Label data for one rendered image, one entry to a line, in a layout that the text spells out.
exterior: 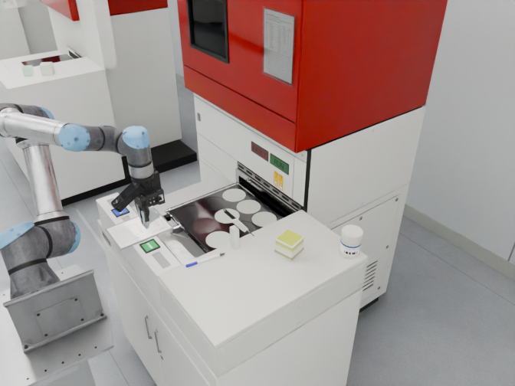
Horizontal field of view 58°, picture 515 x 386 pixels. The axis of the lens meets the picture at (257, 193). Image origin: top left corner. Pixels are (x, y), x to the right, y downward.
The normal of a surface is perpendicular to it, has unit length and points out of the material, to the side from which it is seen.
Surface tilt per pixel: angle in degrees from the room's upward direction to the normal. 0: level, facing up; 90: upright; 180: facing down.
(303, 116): 90
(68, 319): 90
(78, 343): 0
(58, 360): 0
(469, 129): 90
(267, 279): 0
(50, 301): 90
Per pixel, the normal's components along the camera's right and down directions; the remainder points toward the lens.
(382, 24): 0.60, 0.44
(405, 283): 0.00, -0.83
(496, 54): -0.80, 0.33
